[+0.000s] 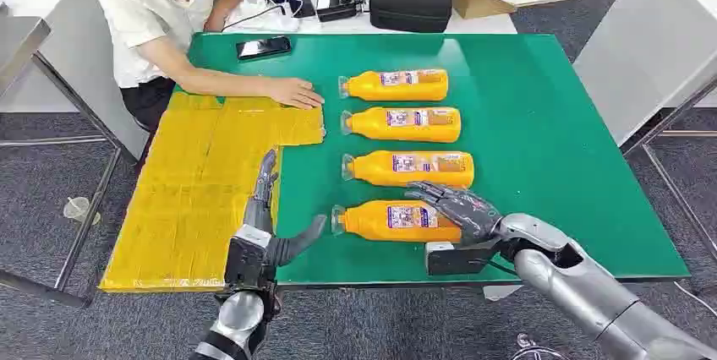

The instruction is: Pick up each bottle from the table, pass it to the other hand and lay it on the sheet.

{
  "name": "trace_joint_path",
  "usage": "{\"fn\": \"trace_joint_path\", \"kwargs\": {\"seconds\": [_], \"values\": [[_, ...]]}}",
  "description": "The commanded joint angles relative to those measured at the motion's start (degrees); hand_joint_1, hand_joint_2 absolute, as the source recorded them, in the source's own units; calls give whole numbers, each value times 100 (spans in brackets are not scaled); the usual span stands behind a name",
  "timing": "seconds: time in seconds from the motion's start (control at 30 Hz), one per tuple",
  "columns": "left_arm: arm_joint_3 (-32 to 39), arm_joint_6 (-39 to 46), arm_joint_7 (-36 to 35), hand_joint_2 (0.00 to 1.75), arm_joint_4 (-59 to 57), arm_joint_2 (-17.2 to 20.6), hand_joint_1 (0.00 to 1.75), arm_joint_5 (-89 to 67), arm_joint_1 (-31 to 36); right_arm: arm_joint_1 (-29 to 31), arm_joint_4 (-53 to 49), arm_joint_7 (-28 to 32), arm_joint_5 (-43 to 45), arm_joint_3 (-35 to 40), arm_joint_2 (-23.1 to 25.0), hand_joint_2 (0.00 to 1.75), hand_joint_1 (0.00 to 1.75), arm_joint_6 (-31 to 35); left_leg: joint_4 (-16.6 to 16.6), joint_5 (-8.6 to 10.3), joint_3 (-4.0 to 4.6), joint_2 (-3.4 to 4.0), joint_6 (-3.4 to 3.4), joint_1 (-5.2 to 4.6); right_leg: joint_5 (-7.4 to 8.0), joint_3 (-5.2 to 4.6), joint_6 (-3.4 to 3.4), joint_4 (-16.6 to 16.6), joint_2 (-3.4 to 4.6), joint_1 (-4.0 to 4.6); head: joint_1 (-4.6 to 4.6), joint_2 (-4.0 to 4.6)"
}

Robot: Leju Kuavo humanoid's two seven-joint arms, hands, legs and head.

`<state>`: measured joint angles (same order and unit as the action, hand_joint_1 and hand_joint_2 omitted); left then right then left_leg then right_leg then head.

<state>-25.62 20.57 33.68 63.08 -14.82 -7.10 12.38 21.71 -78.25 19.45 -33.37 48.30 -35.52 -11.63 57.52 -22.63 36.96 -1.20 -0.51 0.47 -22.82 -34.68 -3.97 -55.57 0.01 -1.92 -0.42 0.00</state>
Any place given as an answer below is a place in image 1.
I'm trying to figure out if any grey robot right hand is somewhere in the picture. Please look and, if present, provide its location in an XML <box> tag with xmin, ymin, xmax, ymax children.
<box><xmin>404</xmin><ymin>181</ymin><xmax>504</xmax><ymax>247</ymax></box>

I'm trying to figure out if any person's right hand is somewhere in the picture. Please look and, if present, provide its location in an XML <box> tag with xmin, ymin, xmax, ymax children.
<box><xmin>267</xmin><ymin>77</ymin><xmax>326</xmax><ymax>111</ymax></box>

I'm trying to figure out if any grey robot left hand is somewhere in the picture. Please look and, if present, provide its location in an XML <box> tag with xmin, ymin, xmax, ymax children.
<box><xmin>242</xmin><ymin>148</ymin><xmax>328</xmax><ymax>269</ymax></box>

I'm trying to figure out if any orange drink bottle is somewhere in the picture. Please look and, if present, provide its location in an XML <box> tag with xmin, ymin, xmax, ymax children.
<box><xmin>340</xmin><ymin>106</ymin><xmax>462</xmax><ymax>145</ymax></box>
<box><xmin>338</xmin><ymin>68</ymin><xmax>450</xmax><ymax>103</ymax></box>
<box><xmin>330</xmin><ymin>199</ymin><xmax>463</xmax><ymax>244</ymax></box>
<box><xmin>341</xmin><ymin>150</ymin><xmax>476</xmax><ymax>189</ymax></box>

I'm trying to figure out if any black smartphone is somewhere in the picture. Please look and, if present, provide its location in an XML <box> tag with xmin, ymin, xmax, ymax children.
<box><xmin>235</xmin><ymin>35</ymin><xmax>293</xmax><ymax>61</ymax></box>

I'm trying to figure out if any yellow sheet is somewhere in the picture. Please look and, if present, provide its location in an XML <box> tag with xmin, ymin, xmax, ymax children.
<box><xmin>99</xmin><ymin>91</ymin><xmax>327</xmax><ymax>294</ymax></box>

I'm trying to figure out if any white power strip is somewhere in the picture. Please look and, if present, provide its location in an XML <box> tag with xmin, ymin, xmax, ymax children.
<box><xmin>223</xmin><ymin>0</ymin><xmax>301</xmax><ymax>33</ymax></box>

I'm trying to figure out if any small dark flat device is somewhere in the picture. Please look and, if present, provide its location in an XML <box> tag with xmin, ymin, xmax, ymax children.
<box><xmin>286</xmin><ymin>0</ymin><xmax>318</xmax><ymax>19</ymax></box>

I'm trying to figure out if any black label printer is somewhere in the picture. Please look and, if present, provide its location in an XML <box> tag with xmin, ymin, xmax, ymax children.
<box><xmin>315</xmin><ymin>0</ymin><xmax>367</xmax><ymax>23</ymax></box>

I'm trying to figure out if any green table mat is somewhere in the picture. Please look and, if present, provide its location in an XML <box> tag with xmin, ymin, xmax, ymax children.
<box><xmin>173</xmin><ymin>32</ymin><xmax>691</xmax><ymax>286</ymax></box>

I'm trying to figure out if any black zip case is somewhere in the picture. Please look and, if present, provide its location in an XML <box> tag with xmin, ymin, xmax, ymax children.
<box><xmin>369</xmin><ymin>0</ymin><xmax>453</xmax><ymax>34</ymax></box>

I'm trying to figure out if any person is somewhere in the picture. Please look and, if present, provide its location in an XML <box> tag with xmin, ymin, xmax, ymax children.
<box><xmin>96</xmin><ymin>0</ymin><xmax>326</xmax><ymax>134</ymax></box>

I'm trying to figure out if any clear plastic cup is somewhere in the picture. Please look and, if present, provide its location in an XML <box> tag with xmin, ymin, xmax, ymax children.
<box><xmin>63</xmin><ymin>196</ymin><xmax>102</xmax><ymax>226</ymax></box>

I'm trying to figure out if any grey metal side table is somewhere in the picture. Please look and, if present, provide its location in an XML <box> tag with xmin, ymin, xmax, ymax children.
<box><xmin>0</xmin><ymin>2</ymin><xmax>52</xmax><ymax>98</ymax></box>

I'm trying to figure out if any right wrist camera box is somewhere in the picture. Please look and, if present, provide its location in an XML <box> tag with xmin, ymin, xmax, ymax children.
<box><xmin>424</xmin><ymin>237</ymin><xmax>502</xmax><ymax>277</ymax></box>

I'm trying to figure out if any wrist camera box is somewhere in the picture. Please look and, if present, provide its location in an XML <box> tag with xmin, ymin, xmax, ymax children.
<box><xmin>223</xmin><ymin>224</ymin><xmax>276</xmax><ymax>294</ymax></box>
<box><xmin>424</xmin><ymin>237</ymin><xmax>502</xmax><ymax>277</ymax></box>

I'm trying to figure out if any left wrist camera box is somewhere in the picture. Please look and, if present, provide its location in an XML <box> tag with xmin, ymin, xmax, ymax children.
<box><xmin>223</xmin><ymin>224</ymin><xmax>276</xmax><ymax>294</ymax></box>

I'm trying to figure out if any black power cable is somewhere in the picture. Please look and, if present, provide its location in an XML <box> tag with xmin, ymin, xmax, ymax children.
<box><xmin>221</xmin><ymin>3</ymin><xmax>287</xmax><ymax>33</ymax></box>

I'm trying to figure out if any white cable coil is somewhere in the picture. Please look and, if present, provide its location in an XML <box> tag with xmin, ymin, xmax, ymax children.
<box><xmin>509</xmin><ymin>334</ymin><xmax>566</xmax><ymax>360</ymax></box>

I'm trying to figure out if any metal table frame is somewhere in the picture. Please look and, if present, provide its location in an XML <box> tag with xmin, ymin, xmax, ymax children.
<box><xmin>618</xmin><ymin>74</ymin><xmax>717</xmax><ymax>264</ymax></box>
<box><xmin>0</xmin><ymin>50</ymin><xmax>124</xmax><ymax>309</ymax></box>

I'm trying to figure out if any white floor cable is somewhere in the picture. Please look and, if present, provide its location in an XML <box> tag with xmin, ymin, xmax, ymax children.
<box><xmin>671</xmin><ymin>281</ymin><xmax>717</xmax><ymax>319</ymax></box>

